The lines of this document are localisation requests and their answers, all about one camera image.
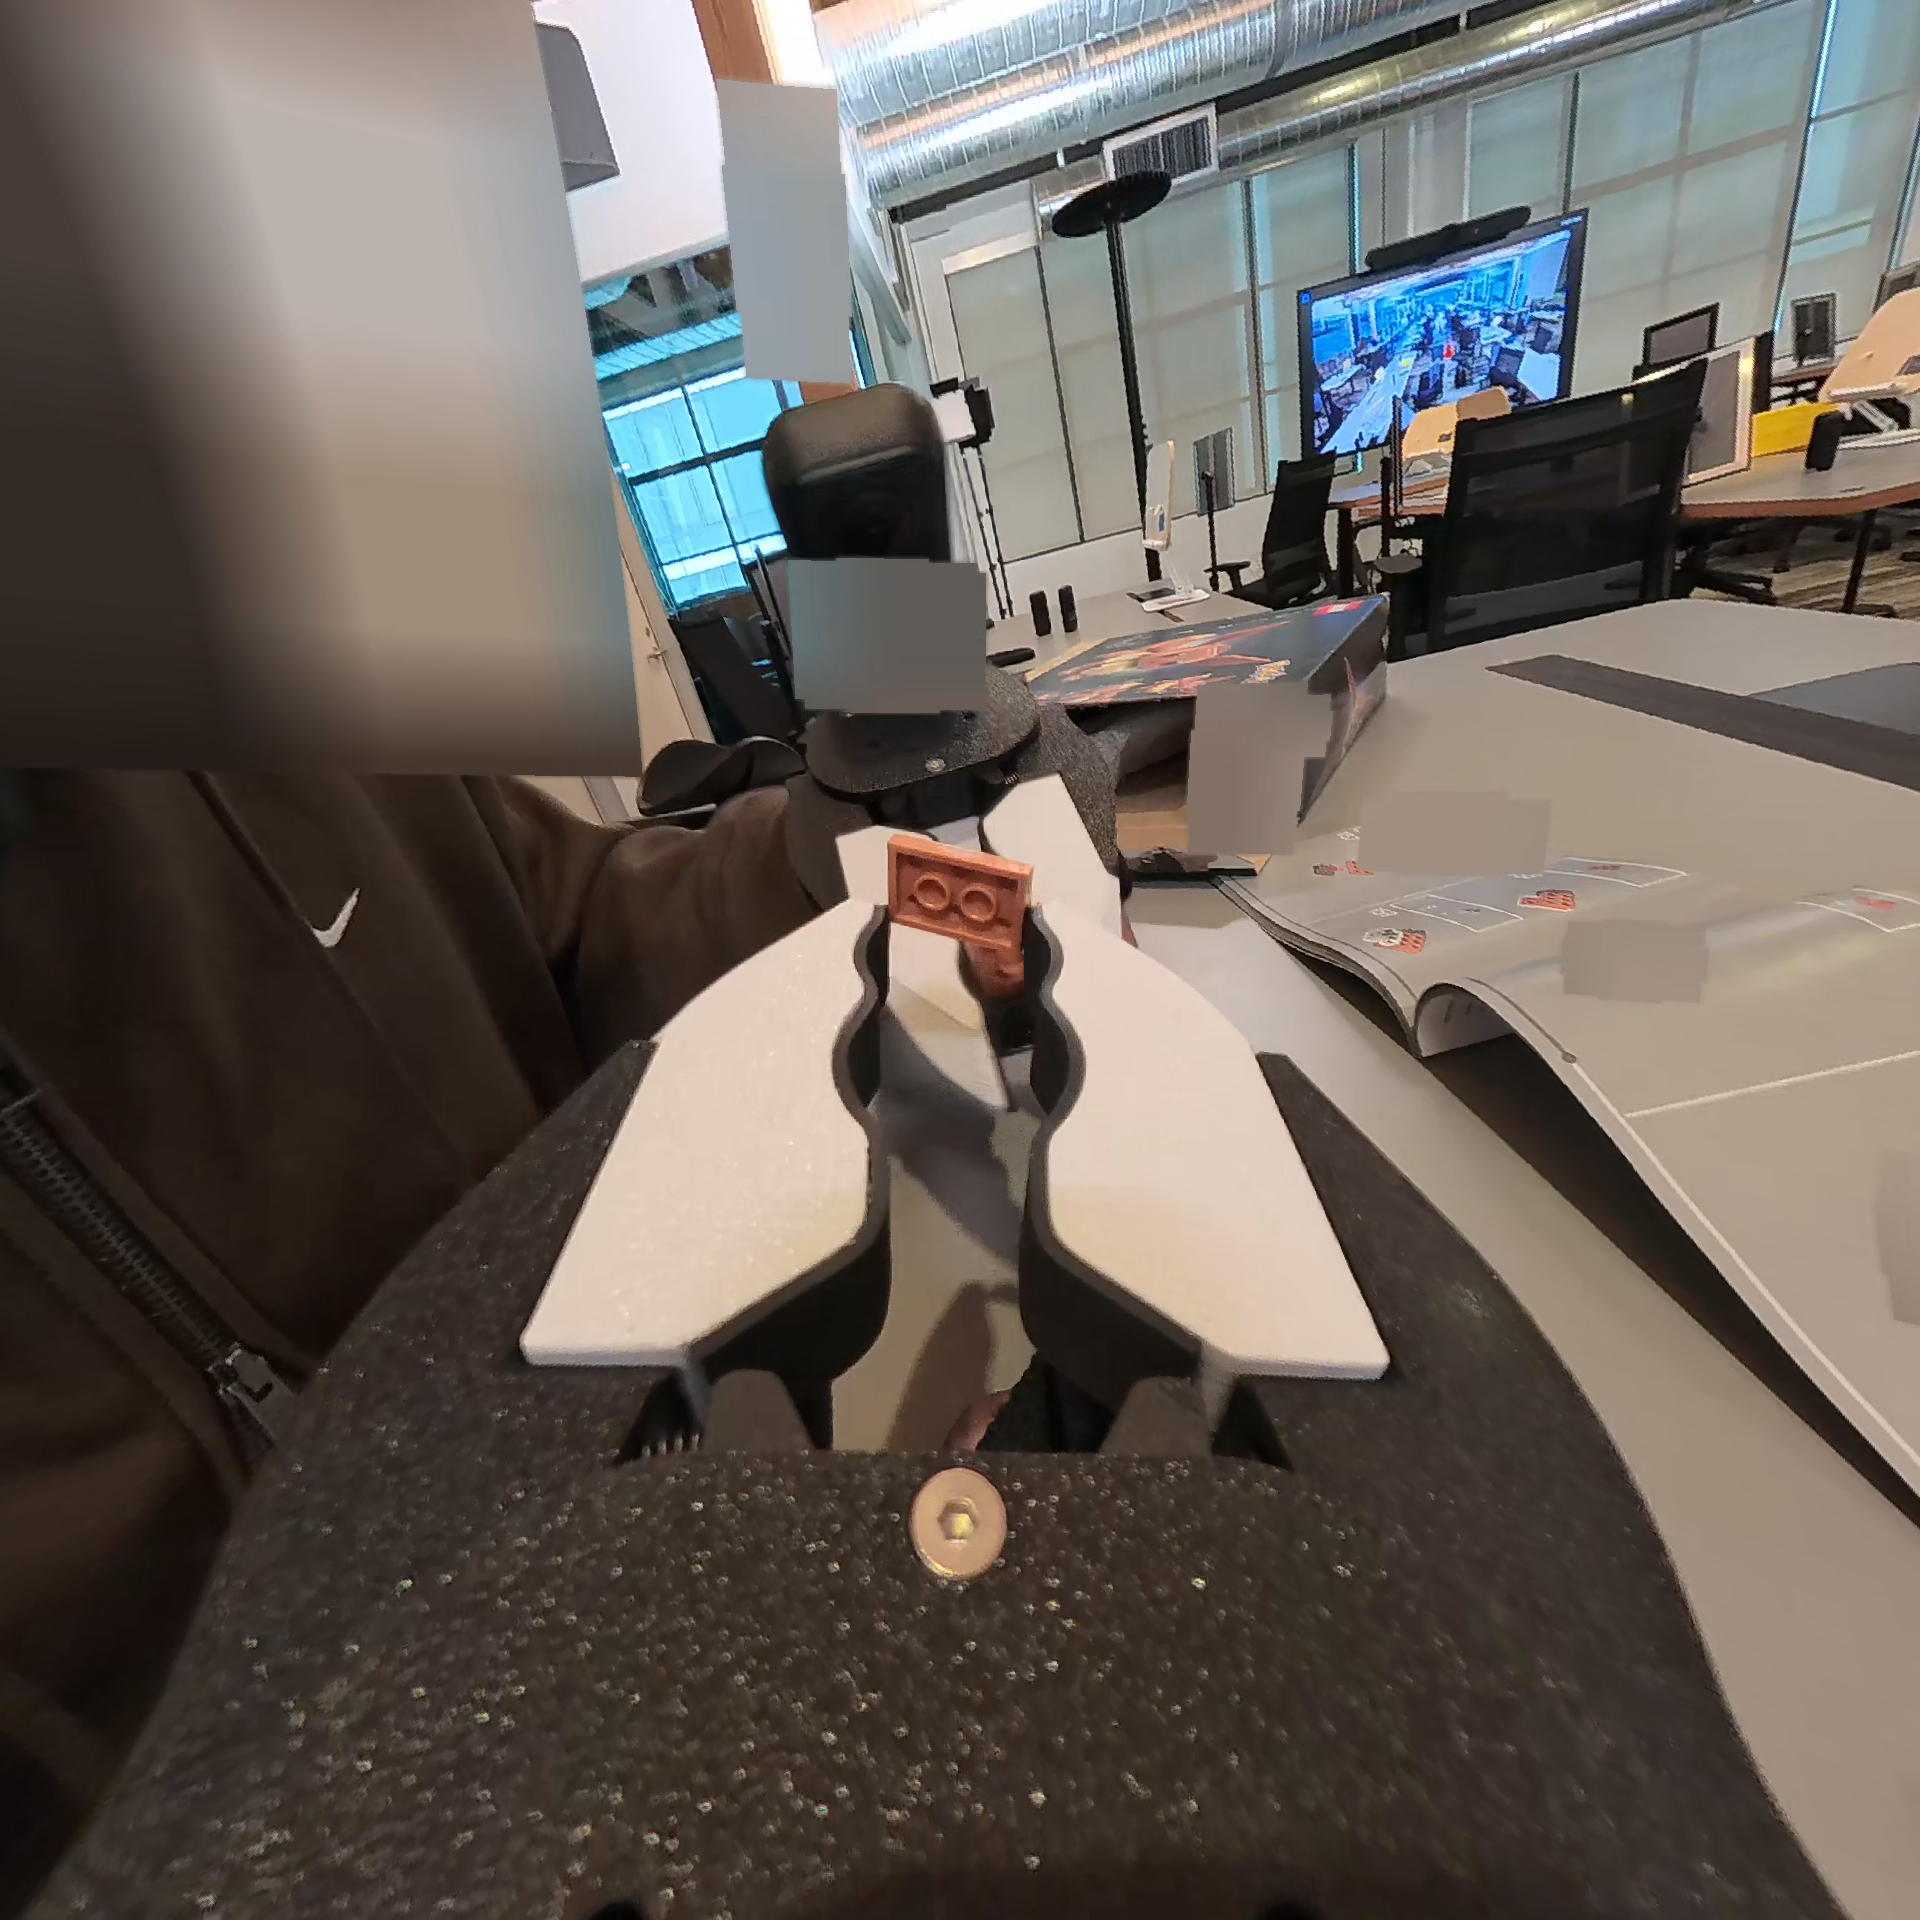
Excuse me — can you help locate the camera on tripod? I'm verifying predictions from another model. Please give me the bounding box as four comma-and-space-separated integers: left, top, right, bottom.
929, 378, 1010, 601

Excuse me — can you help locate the light wooden board stand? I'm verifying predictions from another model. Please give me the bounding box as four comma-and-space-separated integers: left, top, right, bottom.
1823, 322, 1920, 443

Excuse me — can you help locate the brown zip hoodie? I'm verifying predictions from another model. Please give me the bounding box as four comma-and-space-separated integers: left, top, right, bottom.
0, 769, 601, 1920

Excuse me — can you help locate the white vent grille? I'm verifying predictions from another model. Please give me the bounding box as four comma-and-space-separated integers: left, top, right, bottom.
1103, 112, 1220, 191

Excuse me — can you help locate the black floor lamp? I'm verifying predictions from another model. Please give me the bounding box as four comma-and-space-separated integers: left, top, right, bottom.
1050, 167, 1176, 542

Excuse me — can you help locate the grey side table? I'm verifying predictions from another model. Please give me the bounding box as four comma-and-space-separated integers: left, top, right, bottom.
989, 584, 1248, 670

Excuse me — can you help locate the silver air duct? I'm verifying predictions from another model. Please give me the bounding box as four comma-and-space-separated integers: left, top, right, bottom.
817, 0, 1277, 93
839, 24, 1833, 213

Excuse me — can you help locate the black office chair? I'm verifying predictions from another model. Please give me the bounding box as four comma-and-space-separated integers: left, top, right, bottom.
1388, 360, 1713, 663
645, 599, 811, 818
1207, 450, 1338, 608

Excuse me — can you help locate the dark printed toy set box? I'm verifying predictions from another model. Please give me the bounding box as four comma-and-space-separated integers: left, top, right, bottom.
1025, 594, 1391, 880

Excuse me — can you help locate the person's left forearm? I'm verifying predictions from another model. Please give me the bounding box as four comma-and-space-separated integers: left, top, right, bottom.
576, 781, 842, 1051

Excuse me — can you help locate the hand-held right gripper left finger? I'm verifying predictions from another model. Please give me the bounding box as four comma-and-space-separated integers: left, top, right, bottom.
519, 896, 889, 1450

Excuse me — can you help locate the black conference camera bar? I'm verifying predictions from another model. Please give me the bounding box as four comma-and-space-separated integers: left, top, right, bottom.
1367, 210, 1530, 273

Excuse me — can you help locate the grey desk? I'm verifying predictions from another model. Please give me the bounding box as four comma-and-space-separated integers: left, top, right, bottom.
877, 593, 1920, 1920

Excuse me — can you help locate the large wall monitor screen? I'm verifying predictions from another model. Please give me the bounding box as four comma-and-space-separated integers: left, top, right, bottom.
1297, 209, 1594, 459

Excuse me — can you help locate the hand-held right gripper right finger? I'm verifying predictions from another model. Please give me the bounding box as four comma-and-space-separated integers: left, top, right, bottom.
989, 907, 1392, 1454

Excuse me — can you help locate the grey instruction booklet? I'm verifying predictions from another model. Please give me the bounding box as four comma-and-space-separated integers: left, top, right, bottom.
1217, 856, 1920, 1503

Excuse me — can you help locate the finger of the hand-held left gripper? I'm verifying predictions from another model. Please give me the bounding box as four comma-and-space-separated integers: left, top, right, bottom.
833, 830, 1004, 1113
984, 769, 1133, 945

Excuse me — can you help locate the wood-edged office desk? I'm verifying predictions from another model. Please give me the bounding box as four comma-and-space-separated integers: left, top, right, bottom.
1336, 435, 1920, 617

